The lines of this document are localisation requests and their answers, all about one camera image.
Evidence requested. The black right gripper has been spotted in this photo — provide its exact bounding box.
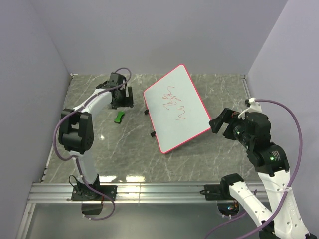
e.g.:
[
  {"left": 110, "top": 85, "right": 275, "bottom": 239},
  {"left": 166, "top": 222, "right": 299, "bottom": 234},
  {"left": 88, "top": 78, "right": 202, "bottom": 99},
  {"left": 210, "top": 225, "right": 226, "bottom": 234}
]
[{"left": 208, "top": 106, "right": 252, "bottom": 147}]

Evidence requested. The green whiteboard eraser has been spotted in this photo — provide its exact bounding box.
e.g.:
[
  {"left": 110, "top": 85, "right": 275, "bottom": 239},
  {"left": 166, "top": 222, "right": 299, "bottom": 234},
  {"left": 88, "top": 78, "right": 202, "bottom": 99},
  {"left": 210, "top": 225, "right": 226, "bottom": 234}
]
[{"left": 114, "top": 111, "right": 125, "bottom": 124}]

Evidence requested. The pink framed whiteboard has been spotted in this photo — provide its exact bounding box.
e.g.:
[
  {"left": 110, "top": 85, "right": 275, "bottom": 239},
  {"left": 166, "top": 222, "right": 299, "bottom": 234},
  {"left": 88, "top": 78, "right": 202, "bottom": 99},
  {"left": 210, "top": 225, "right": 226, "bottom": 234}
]
[{"left": 143, "top": 64, "right": 211, "bottom": 154}]

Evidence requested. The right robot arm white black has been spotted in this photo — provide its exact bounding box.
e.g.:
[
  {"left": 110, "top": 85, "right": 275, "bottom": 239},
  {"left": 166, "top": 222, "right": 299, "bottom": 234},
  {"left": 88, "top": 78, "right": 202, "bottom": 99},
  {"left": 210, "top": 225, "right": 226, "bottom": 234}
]
[{"left": 209, "top": 108, "right": 316, "bottom": 239}]

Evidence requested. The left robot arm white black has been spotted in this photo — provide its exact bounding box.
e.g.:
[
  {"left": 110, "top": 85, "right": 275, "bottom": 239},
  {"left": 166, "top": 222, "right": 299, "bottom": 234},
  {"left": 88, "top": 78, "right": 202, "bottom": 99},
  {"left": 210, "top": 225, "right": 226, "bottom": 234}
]
[{"left": 58, "top": 87, "right": 134, "bottom": 200}]

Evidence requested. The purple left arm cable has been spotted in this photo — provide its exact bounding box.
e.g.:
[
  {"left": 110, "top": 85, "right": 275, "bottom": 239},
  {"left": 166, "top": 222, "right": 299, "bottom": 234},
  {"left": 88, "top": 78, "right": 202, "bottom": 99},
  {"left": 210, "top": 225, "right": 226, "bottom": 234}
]
[{"left": 53, "top": 67, "right": 132, "bottom": 221}]

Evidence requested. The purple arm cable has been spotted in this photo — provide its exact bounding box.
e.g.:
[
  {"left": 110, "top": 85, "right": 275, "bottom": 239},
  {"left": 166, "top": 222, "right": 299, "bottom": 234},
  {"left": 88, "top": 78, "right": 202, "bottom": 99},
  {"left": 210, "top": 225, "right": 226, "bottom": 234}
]
[
  {"left": 53, "top": 67, "right": 132, "bottom": 221},
  {"left": 204, "top": 99, "right": 303, "bottom": 239}
]

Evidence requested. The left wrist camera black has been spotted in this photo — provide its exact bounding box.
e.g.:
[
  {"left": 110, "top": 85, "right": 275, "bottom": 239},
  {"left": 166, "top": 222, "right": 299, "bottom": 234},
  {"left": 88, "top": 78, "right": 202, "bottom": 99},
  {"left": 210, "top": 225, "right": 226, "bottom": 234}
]
[{"left": 109, "top": 72, "right": 126, "bottom": 87}]

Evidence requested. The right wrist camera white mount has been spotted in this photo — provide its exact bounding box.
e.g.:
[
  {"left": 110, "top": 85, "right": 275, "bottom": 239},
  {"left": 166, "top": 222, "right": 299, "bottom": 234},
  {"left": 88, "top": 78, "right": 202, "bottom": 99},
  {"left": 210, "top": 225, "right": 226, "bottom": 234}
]
[{"left": 238, "top": 98, "right": 262, "bottom": 119}]

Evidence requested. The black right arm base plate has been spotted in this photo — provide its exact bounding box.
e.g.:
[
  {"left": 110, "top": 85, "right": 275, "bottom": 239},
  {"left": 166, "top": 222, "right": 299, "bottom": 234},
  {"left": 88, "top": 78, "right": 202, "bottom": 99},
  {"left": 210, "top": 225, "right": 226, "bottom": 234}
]
[{"left": 199, "top": 183, "right": 235, "bottom": 201}]

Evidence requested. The aluminium mounting rail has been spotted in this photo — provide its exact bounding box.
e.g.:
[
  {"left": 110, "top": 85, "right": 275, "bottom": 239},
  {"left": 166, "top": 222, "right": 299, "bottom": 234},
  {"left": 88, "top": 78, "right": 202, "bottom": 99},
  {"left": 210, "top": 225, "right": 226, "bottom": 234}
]
[{"left": 27, "top": 182, "right": 210, "bottom": 205}]

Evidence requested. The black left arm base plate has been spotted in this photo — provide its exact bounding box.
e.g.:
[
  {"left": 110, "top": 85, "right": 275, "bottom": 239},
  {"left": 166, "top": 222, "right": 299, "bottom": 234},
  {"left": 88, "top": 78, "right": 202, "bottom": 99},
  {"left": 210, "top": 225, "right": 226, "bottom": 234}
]
[{"left": 71, "top": 184, "right": 117, "bottom": 201}]

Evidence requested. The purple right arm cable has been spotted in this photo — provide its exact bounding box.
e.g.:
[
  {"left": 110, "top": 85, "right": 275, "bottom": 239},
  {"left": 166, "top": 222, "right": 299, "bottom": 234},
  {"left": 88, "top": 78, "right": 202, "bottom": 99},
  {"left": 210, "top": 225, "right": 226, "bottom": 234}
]
[{"left": 204, "top": 99, "right": 303, "bottom": 239}]

